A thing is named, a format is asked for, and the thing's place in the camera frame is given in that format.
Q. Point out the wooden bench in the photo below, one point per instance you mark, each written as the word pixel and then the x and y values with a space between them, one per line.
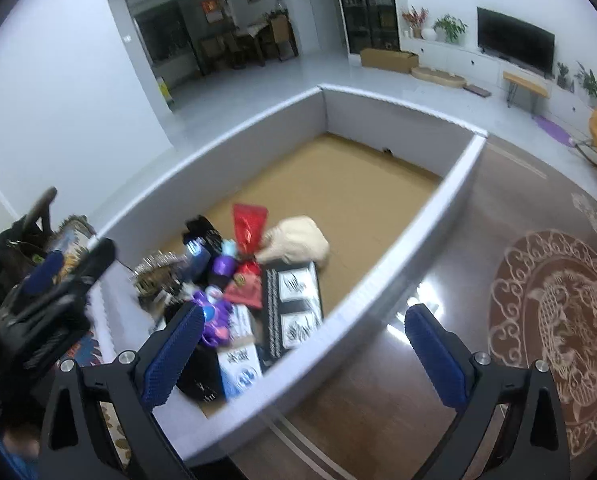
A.
pixel 526 84

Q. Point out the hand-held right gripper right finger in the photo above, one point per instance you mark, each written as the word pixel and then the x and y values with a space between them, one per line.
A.
pixel 436 357

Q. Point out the yellow floor object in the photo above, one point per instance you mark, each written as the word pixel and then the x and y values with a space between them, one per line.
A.
pixel 165 92

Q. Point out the purple floor mat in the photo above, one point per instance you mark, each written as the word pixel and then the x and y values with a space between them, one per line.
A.
pixel 553 131

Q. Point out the white TV cabinet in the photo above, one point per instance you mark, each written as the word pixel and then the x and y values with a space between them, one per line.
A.
pixel 478 62

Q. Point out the wooden sideboard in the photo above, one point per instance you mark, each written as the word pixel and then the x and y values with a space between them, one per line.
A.
pixel 283 35

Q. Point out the broad-leaf potted plant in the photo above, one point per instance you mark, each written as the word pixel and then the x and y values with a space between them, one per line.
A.
pixel 591 85

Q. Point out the wooden dining table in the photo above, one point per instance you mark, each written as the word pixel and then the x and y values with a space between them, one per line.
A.
pixel 253 34

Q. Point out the white round vase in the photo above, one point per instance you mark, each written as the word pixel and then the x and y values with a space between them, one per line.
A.
pixel 428 34

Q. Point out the black television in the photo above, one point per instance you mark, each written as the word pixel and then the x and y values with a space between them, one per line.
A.
pixel 516 40

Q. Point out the clear water bottle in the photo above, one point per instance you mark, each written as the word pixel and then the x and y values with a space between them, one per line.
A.
pixel 278 4

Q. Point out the cream knitted cloth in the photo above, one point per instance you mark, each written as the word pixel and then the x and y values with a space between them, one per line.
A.
pixel 298 240

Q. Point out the red flower vase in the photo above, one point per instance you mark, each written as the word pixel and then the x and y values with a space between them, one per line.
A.
pixel 414 20

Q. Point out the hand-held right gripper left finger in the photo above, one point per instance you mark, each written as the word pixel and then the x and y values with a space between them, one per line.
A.
pixel 173 355

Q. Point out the red door poster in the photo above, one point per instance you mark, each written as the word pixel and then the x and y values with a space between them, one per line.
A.
pixel 211 9

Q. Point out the bushy green potted plant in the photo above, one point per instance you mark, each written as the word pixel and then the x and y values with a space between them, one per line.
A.
pixel 449 27

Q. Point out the silver spiky ornament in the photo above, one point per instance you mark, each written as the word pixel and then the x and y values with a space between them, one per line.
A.
pixel 153 272

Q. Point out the person's left forearm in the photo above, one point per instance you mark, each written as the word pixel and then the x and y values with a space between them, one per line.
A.
pixel 1 455

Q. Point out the cardboard box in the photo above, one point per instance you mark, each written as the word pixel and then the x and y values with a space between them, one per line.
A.
pixel 388 60

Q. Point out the black rectangular case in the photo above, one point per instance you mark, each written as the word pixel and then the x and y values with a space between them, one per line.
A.
pixel 198 377

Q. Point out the dark glass sliding door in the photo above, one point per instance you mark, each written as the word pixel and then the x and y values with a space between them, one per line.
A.
pixel 166 35

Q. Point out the red snack packet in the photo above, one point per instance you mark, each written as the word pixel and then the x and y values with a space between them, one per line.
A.
pixel 248 227
pixel 243 287

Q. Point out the white blue-print packet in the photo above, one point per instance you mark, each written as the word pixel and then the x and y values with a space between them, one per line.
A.
pixel 241 324

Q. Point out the round beige floor pad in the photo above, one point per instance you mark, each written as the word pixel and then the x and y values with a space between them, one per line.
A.
pixel 438 77

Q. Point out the white storage box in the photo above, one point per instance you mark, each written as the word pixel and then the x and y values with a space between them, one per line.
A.
pixel 393 110

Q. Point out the dark glass display cabinet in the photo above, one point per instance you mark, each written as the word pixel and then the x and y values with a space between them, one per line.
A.
pixel 368 5

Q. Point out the small potted plant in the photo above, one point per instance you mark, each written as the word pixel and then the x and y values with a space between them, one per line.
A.
pixel 562 76

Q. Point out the blue white carton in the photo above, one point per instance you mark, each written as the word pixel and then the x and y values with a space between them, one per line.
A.
pixel 243 372

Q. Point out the black box white labels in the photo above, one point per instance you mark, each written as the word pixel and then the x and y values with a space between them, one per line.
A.
pixel 298 306

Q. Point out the brown floor mat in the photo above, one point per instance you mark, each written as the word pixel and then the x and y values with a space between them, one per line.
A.
pixel 477 91

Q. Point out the floral printed cloth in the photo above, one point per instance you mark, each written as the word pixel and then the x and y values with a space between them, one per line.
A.
pixel 86 352

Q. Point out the brown patterned wooden desktop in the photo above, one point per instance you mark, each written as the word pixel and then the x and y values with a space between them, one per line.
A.
pixel 453 260

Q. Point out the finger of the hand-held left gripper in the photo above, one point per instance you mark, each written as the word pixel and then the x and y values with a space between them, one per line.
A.
pixel 78 272
pixel 43 270

